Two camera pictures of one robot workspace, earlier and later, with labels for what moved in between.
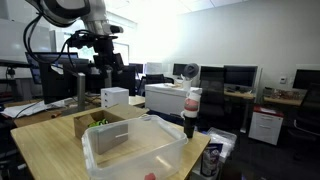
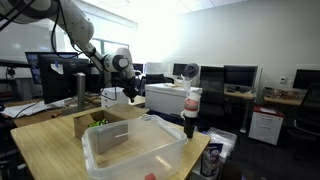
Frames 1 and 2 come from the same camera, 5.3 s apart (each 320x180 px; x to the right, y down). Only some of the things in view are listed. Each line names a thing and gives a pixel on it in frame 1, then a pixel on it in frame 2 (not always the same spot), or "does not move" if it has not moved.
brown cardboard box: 108,126 does not move
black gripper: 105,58 to 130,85
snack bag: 210,159 does not move
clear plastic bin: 142,148 does not move
